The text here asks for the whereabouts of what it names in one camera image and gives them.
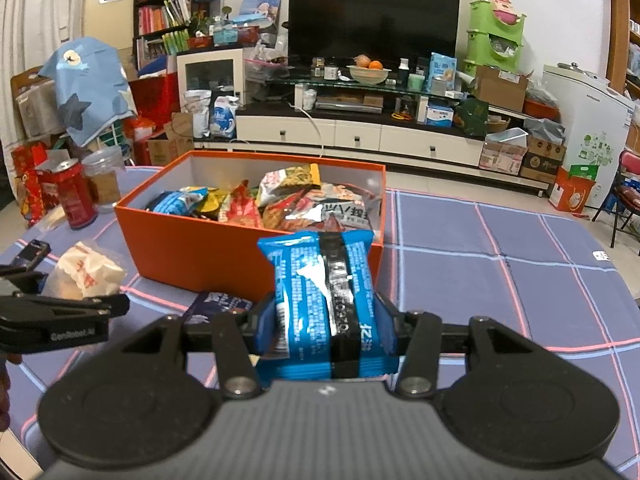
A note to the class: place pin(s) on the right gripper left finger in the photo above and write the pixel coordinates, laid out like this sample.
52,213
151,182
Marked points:
262,325

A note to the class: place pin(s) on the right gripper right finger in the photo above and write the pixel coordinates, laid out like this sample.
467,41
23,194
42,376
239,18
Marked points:
385,314

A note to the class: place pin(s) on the navy snack packet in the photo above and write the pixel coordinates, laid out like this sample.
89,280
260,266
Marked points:
208,304

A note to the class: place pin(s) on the blue snack packet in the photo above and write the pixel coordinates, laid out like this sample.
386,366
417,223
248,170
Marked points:
324,299

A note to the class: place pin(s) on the clear bag of snacks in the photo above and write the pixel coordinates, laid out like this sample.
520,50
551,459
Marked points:
84,272

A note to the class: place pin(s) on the person's left hand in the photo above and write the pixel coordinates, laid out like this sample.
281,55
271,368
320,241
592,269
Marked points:
5,385

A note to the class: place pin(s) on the purple plaid tablecloth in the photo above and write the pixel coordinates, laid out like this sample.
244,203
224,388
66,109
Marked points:
453,248

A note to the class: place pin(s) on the orange cardboard box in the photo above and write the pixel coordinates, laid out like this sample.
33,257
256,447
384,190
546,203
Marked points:
208,256

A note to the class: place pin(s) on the white black snack bag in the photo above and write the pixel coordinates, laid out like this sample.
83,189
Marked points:
330,208

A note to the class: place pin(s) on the red drink can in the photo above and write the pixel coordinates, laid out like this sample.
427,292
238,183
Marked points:
66,181

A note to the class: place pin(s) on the clear glass jar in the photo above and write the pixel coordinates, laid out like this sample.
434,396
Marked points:
103,169

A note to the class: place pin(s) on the white tv cabinet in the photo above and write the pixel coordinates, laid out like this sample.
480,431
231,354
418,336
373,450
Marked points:
279,127

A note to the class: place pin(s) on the orange gift bag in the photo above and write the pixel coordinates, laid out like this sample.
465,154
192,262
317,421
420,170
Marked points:
572,187

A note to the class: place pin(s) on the blue shark fabric cover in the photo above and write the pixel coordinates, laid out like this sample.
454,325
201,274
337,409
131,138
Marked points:
91,88

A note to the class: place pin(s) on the fruit bowl with oranges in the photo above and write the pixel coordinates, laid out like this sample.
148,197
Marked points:
366,71

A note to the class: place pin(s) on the brown cardboard box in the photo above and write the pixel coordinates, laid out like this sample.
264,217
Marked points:
500,88

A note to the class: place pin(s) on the white framed glass cabinet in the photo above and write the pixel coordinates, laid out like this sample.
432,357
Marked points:
220,71

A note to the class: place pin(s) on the red folding chair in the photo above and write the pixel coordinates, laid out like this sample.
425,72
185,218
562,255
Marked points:
624,191

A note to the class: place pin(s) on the white small refrigerator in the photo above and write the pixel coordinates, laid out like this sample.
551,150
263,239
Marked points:
596,119

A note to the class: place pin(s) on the green plastic storage rack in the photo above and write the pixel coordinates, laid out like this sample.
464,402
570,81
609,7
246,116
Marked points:
491,41

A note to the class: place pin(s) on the black television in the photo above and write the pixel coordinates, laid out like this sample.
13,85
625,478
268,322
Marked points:
384,30

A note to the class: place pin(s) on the white air conditioner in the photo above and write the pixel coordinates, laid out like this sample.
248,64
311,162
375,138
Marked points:
110,21

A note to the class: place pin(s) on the dark bookshelf with books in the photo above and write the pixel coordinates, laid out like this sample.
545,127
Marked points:
160,28

